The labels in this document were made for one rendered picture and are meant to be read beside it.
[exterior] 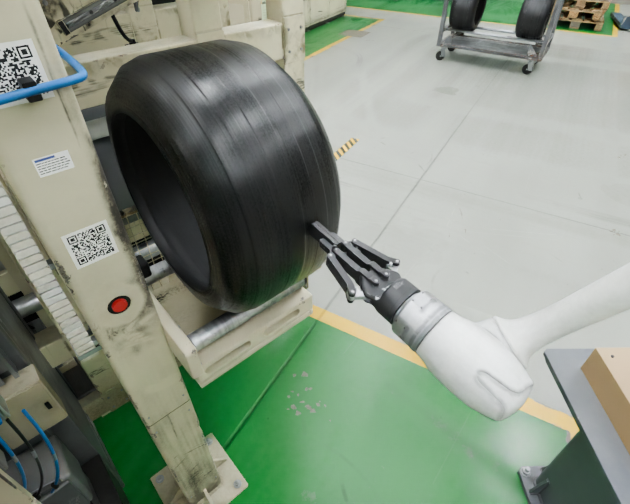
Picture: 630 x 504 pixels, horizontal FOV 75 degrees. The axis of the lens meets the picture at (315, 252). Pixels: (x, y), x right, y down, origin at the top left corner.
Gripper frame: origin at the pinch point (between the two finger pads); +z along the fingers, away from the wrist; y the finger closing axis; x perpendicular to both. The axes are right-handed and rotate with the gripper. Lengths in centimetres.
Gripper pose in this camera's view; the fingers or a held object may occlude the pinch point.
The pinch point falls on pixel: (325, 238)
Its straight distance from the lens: 78.0
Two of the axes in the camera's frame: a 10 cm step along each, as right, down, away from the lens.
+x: -1.0, 6.8, 7.3
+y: -7.5, 4.3, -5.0
